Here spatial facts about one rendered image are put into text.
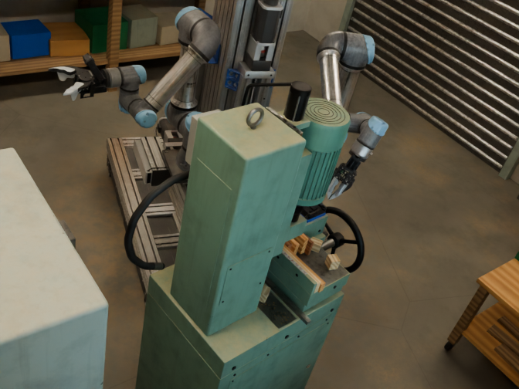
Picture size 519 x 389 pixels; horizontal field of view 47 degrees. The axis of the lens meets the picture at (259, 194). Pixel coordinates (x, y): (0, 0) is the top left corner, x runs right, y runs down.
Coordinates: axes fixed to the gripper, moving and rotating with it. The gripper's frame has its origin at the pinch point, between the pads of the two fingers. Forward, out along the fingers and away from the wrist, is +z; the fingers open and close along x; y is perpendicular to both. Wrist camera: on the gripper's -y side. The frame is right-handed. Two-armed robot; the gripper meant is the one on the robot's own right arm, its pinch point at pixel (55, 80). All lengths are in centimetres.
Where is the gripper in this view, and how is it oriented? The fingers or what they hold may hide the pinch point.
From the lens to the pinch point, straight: 232.8
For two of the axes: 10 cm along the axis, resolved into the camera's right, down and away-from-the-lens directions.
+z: -8.1, 2.3, -5.5
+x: -5.3, -7.0, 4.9
